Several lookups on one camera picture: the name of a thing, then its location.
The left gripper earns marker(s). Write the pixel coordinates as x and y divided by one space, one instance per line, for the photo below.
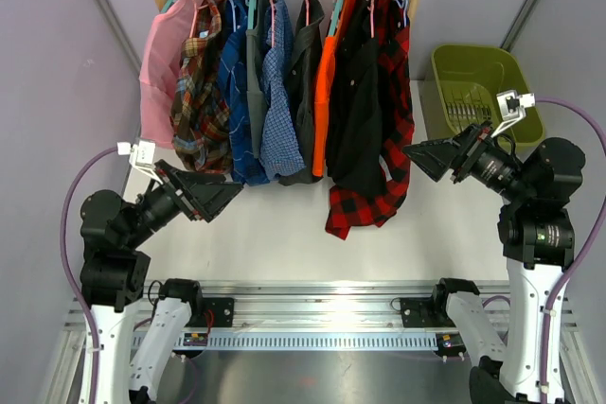
211 191

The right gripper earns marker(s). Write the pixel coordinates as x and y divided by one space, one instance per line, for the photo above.
436 155

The red black plaid shirt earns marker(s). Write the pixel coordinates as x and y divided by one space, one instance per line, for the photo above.
349 209

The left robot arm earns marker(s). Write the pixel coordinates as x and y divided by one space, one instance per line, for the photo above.
113 280

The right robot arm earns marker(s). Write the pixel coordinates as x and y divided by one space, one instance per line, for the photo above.
538 242

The blue striped shirt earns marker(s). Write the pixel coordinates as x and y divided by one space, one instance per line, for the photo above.
232 78

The blue checked shirt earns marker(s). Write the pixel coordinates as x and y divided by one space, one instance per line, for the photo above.
279 150

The brown plaid shirt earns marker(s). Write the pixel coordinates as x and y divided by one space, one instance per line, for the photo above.
199 115

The orange shirt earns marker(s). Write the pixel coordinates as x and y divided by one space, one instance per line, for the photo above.
325 75

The grey shirt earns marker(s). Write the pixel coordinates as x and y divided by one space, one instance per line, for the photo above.
255 51

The pink shirt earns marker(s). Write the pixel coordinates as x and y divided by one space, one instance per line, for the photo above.
159 72

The dark pinstripe shirt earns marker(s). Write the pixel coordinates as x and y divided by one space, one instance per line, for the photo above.
300 85

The green plastic basket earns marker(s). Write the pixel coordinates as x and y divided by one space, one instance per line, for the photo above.
461 86

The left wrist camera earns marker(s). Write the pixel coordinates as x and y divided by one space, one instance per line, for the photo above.
140 156

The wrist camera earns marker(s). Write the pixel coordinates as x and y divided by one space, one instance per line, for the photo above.
512 107
140 156

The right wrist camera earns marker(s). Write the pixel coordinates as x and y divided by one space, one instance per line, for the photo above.
512 107

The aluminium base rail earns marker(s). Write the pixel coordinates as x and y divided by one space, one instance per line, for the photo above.
340 316

